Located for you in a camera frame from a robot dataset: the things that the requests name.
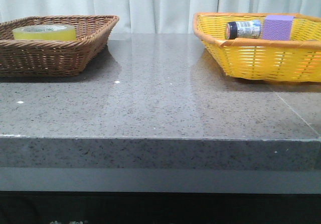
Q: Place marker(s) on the brown wicker basket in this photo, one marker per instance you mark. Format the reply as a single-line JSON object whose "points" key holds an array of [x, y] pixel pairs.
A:
{"points": [[26, 58]]}

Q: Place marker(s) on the small labelled jar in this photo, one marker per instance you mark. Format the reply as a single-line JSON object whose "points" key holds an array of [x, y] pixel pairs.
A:
{"points": [[243, 29]]}

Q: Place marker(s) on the yellow tape roll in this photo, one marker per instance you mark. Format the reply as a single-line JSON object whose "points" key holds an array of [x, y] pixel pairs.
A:
{"points": [[57, 32]]}

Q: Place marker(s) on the white curtain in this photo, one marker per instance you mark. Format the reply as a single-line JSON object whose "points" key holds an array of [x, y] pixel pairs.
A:
{"points": [[153, 16]]}

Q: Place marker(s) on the purple foam block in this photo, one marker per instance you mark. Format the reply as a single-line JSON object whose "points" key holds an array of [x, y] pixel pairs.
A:
{"points": [[277, 27]]}

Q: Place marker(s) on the yellow woven basket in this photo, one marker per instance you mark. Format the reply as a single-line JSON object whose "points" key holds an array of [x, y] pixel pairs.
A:
{"points": [[295, 60]]}

